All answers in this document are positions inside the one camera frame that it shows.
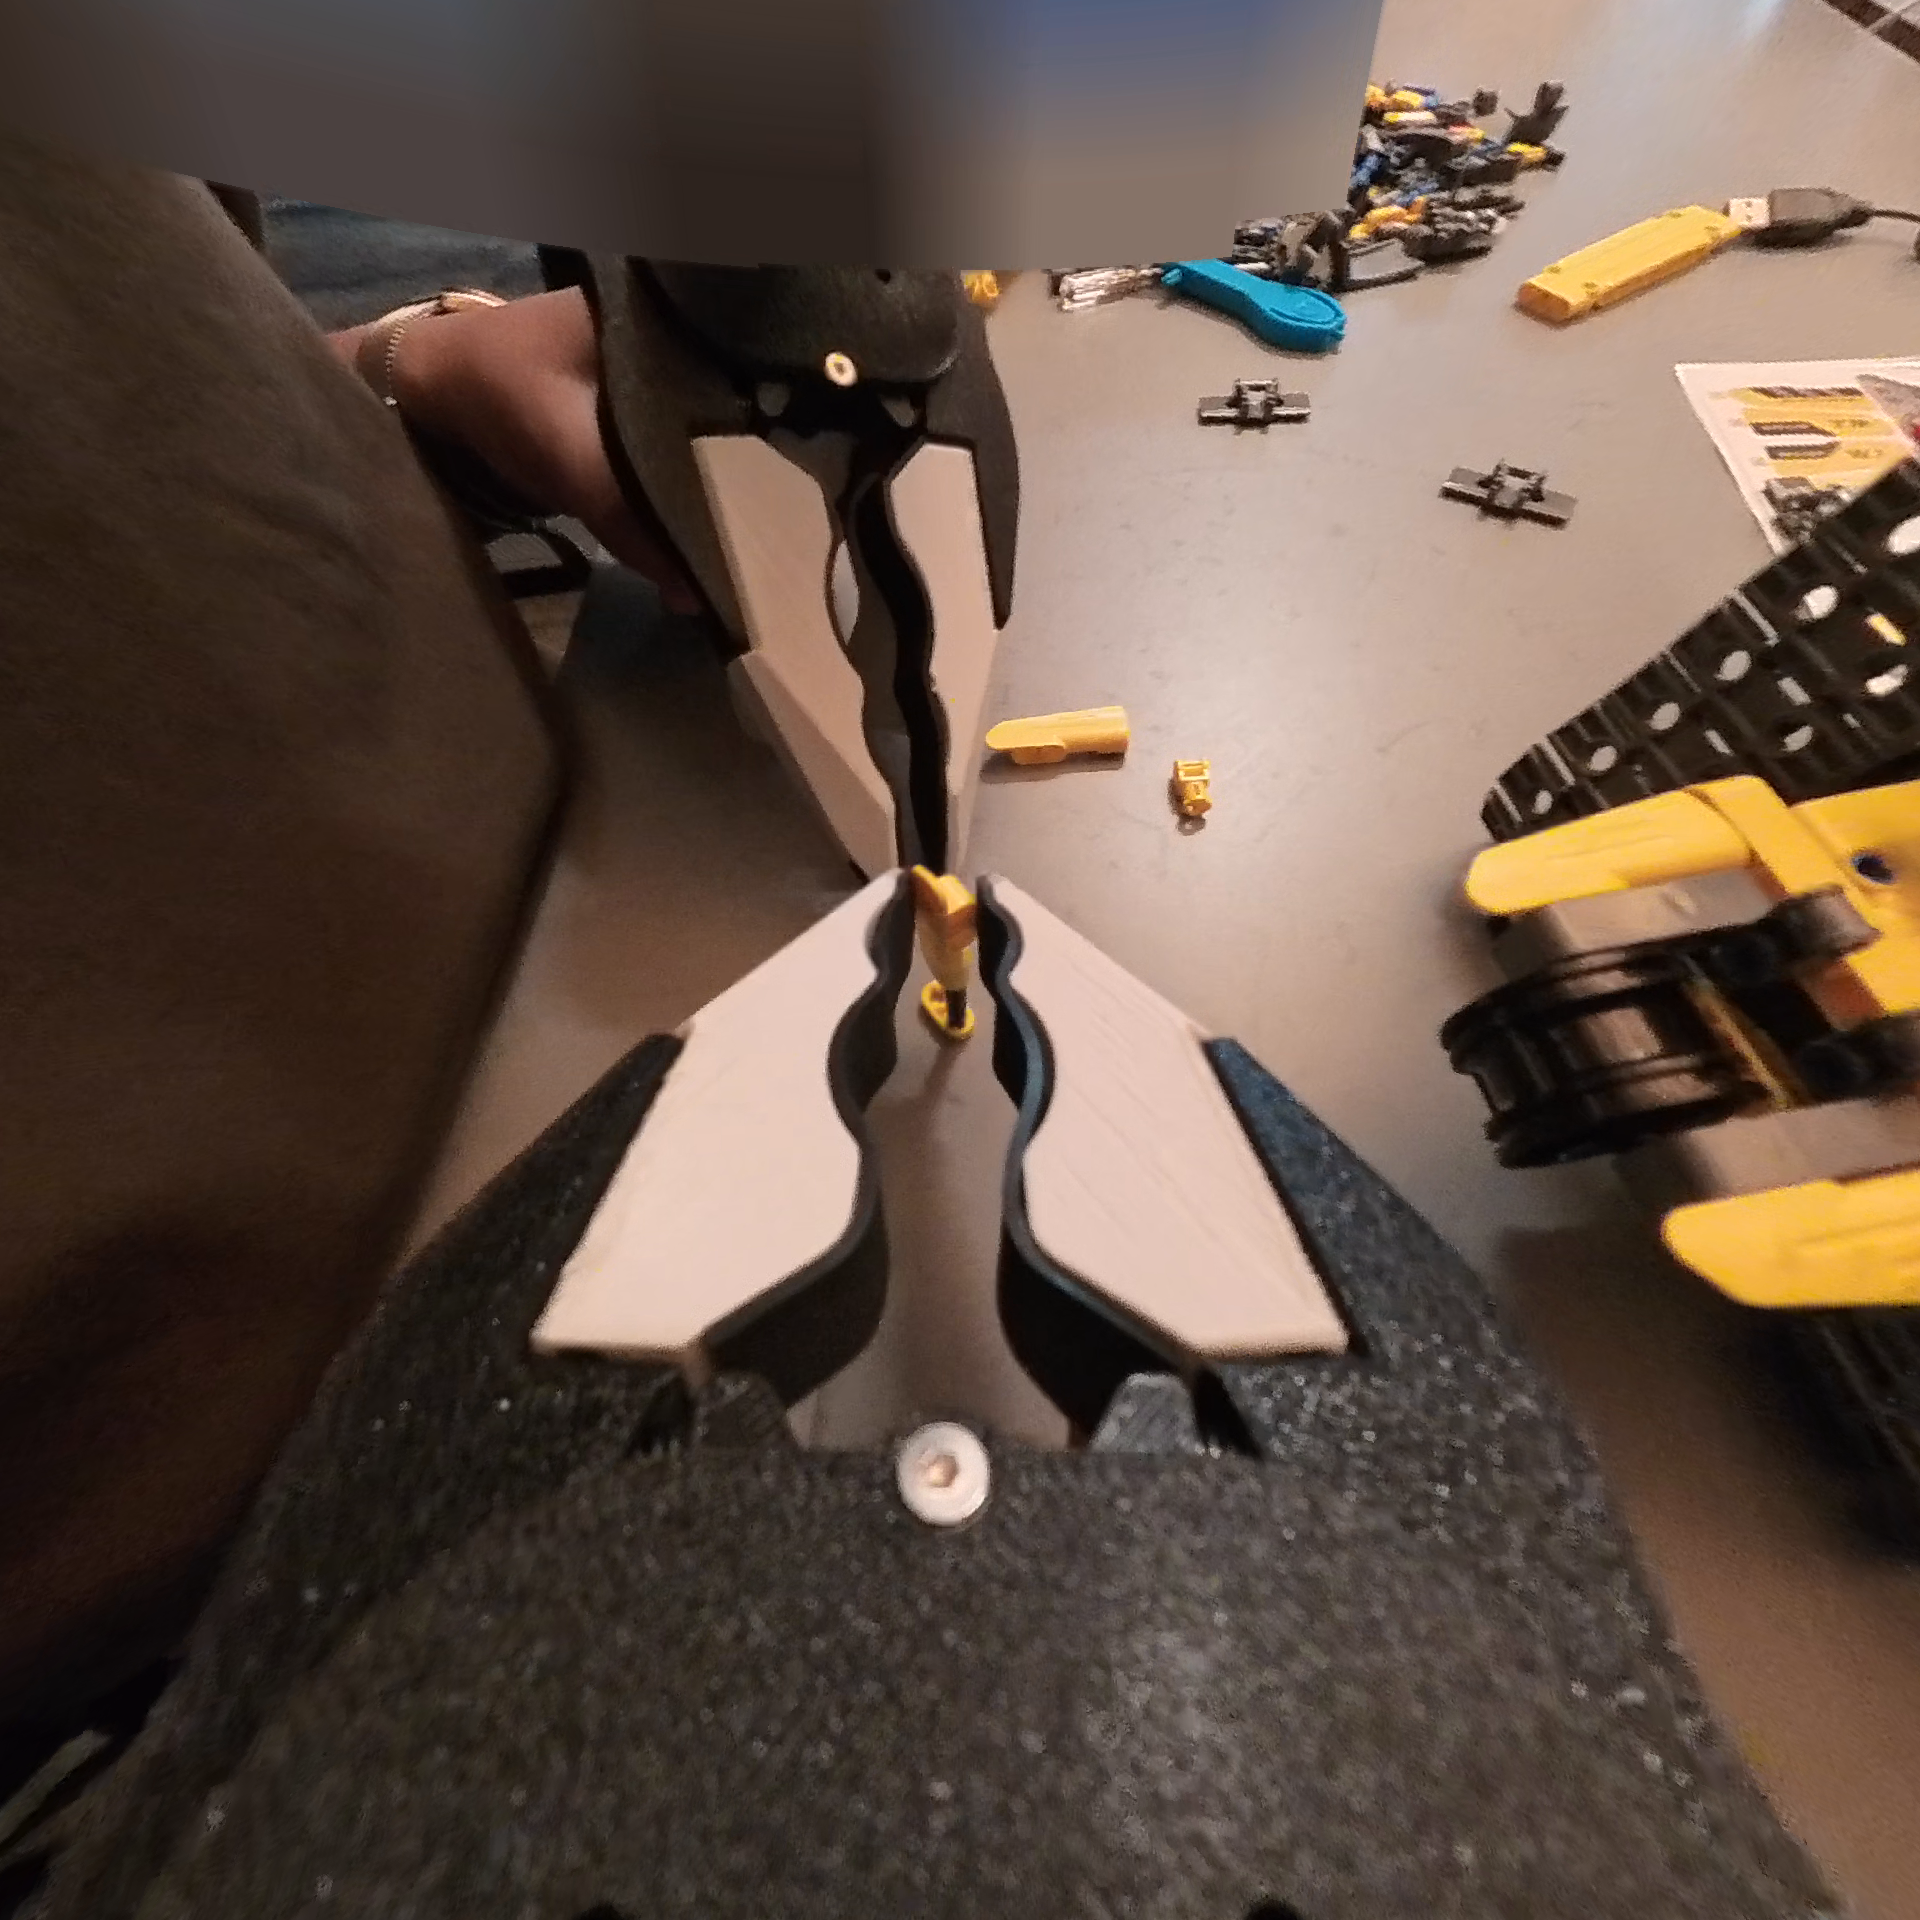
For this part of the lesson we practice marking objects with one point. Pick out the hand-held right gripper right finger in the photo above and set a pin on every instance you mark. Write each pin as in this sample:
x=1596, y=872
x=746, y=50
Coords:
x=1172, y=1185

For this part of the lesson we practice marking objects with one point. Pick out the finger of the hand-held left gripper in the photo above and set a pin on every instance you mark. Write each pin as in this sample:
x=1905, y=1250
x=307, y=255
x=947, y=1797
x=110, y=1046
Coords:
x=961, y=599
x=780, y=599

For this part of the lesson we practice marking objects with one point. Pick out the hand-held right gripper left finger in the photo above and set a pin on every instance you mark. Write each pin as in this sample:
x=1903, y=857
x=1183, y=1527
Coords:
x=706, y=1185

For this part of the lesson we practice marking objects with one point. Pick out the small yellow connector brick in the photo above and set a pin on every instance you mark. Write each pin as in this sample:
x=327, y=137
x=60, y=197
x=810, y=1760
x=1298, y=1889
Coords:
x=1194, y=787

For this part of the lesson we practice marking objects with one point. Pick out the yellow blade-shaped brick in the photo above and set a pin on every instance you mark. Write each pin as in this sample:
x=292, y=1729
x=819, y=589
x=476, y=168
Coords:
x=950, y=915
x=1059, y=734

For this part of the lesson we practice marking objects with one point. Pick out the yellow black toy tracked vehicle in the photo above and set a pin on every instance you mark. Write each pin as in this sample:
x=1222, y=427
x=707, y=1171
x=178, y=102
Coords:
x=1724, y=902

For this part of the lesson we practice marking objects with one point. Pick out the pile of small toy bricks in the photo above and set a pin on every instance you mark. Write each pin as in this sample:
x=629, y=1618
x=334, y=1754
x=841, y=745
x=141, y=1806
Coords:
x=1426, y=165

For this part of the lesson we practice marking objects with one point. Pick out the person's left forearm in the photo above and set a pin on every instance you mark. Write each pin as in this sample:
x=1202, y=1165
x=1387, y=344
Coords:
x=353, y=353

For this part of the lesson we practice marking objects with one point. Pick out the person's left hand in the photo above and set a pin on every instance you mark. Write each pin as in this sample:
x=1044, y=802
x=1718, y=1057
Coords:
x=511, y=389

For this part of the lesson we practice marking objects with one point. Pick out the beige wristwatch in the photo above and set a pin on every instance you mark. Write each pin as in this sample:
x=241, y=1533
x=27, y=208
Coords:
x=405, y=322

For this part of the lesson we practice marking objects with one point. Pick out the blue brick separator tool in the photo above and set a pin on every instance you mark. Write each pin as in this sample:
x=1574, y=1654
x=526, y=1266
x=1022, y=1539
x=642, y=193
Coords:
x=1261, y=306

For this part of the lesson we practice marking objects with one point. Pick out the yellow long panel brick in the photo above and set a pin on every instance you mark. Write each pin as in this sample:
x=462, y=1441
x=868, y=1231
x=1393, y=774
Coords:
x=1629, y=259

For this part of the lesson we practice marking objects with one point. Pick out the yellow grey sticker sheet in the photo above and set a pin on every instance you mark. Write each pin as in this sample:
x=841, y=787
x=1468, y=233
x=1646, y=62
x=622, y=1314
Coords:
x=1787, y=422

